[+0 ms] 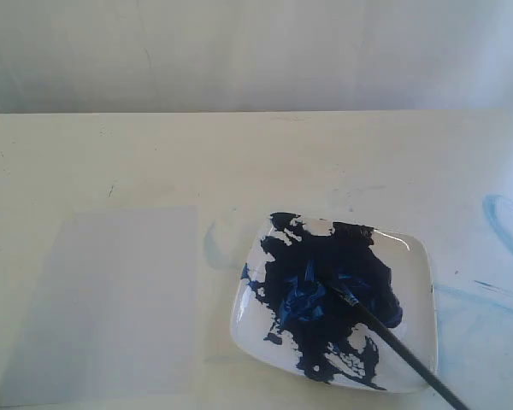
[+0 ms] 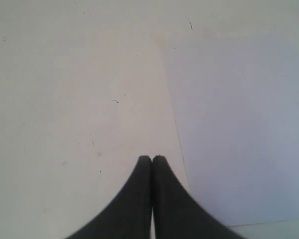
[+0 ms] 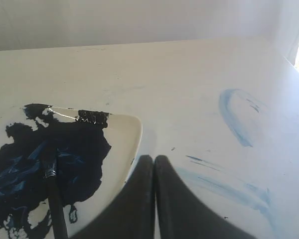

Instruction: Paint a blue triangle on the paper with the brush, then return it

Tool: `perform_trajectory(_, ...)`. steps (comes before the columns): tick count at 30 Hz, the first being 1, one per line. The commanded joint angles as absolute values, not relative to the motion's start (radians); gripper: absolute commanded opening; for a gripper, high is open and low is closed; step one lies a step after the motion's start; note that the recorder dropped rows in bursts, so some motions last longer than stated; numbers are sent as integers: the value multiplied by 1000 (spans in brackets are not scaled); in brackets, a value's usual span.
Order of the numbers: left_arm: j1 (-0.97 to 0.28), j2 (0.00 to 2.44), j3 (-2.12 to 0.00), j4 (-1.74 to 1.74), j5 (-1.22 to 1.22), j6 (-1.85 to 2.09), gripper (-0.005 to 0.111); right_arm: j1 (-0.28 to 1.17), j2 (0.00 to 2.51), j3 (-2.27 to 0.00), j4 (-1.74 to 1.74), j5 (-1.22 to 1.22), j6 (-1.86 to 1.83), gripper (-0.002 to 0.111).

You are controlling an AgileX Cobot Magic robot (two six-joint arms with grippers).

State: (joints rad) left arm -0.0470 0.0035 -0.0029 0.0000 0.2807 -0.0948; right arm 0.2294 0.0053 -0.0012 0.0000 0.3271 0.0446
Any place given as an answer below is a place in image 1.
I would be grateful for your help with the white sheet of paper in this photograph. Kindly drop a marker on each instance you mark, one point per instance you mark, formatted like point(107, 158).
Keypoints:
point(113, 312)

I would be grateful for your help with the white square paint plate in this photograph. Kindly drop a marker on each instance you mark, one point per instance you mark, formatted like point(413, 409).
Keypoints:
point(289, 311)

